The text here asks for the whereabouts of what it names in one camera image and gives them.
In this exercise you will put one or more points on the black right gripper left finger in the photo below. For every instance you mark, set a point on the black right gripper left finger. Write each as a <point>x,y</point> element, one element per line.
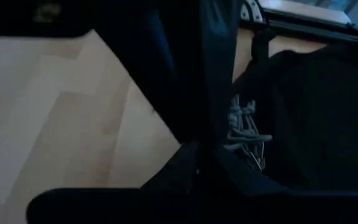
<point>166,205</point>

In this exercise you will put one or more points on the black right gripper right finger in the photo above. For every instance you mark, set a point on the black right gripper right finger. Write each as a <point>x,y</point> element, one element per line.
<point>259,205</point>

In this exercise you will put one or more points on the black backpack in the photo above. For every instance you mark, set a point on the black backpack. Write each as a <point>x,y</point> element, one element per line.
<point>322,109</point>

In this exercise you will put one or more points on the black table frame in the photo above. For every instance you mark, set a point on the black table frame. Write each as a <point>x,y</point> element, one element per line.
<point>306,29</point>

